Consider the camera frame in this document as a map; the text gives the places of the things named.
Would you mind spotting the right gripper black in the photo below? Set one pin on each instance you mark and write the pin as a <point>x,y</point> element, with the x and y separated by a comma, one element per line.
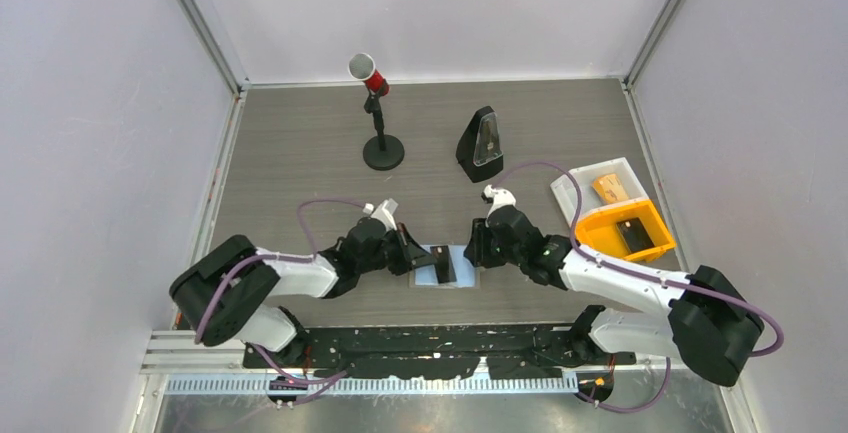
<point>477,252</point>

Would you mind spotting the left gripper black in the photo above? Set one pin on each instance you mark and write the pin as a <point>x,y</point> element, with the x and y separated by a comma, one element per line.
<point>419,256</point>

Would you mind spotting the grey card holder wallet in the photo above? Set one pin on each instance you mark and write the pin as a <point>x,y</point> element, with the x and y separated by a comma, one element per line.
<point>467,275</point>

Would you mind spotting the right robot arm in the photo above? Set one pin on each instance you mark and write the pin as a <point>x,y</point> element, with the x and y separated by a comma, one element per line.
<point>699,318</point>

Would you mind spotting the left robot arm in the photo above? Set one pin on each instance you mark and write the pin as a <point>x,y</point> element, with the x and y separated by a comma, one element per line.
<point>226,295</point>

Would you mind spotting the orange card in white bin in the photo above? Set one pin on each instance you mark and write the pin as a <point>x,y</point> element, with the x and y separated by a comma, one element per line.
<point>610,189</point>

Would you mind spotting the black card in yellow bin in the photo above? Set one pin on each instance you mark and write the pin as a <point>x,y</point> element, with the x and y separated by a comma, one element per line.
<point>634,235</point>

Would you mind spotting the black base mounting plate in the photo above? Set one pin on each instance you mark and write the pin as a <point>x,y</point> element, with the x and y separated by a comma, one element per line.
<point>515,352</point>

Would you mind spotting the black metronome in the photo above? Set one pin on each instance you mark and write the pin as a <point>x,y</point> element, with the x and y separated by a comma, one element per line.
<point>479,151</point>

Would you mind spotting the white plastic bin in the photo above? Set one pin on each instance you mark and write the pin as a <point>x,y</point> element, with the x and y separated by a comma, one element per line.
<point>565,192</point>

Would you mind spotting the red microphone on stand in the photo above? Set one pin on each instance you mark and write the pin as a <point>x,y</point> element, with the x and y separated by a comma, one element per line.
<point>382,152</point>

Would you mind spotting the yellow plastic bin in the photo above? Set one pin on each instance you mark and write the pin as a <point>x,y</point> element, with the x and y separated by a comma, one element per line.
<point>599,231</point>

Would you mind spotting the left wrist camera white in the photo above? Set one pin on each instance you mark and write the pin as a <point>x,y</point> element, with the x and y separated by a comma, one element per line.
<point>383,212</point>

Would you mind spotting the aluminium rail frame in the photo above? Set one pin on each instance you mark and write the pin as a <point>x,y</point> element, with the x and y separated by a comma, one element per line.
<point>192,369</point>

